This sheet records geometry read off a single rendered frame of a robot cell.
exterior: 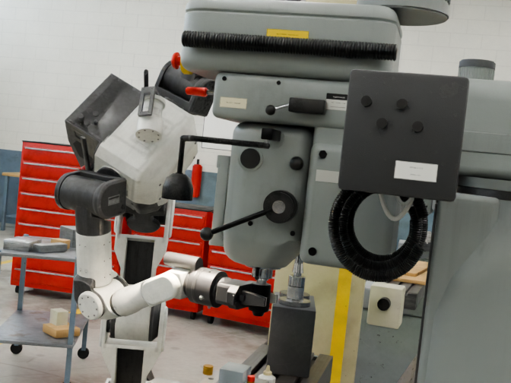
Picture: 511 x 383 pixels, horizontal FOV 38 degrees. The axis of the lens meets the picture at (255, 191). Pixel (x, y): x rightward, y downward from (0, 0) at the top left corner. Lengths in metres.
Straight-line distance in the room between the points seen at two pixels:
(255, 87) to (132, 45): 10.23
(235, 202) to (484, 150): 0.53
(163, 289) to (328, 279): 1.73
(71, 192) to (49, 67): 10.51
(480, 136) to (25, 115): 11.30
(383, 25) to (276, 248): 0.52
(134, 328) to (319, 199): 0.95
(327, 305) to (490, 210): 2.05
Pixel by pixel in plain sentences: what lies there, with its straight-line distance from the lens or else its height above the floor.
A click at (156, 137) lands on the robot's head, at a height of 1.57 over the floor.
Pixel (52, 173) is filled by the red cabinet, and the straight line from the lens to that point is 7.09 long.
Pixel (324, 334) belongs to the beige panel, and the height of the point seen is 0.76.
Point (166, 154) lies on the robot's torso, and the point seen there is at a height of 1.53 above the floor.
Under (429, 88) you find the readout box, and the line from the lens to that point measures 1.27.
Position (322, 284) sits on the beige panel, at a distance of 3.44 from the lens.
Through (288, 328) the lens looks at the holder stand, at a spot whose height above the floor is 1.10.
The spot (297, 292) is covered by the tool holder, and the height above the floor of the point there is 1.19.
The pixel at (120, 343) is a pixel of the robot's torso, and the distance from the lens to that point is 2.36.
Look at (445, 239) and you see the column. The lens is 1.48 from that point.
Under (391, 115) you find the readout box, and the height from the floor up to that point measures 1.65.
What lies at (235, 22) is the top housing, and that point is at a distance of 1.60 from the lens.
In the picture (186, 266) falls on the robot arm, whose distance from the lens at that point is 1.78.
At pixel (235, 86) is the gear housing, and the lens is 1.59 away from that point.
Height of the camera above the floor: 1.56
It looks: 3 degrees down
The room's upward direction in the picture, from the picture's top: 6 degrees clockwise
